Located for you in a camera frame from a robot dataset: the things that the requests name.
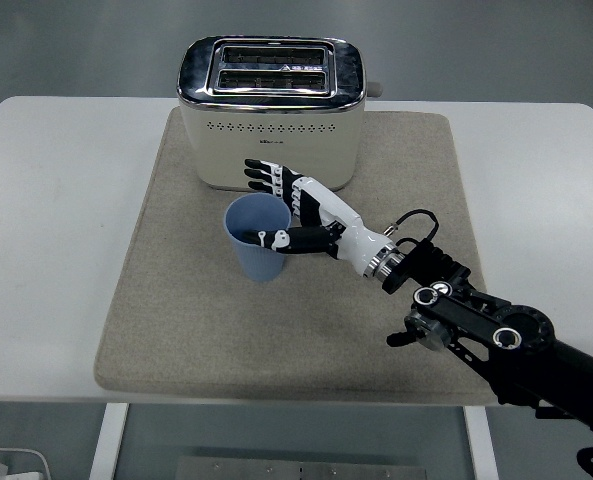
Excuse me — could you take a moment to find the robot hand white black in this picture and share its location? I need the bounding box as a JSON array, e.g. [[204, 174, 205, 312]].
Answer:
[[239, 157, 396, 278]]

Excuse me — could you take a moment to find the blue ribbed plastic cup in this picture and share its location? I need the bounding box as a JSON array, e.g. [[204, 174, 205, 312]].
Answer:
[[223, 192, 293, 284]]

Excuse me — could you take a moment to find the cream chrome two-slot toaster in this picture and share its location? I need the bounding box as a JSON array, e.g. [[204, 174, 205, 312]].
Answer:
[[175, 36, 385, 194]]

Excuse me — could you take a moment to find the beige felt table mat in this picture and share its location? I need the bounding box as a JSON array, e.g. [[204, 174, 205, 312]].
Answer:
[[93, 107, 509, 407]]

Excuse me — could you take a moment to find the grey metal plate with screws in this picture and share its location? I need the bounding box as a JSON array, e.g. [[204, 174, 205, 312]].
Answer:
[[175, 455, 427, 480]]

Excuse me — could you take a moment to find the white table leg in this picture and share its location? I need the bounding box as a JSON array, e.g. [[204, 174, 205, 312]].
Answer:
[[88, 403, 130, 480], [463, 405, 501, 480]]

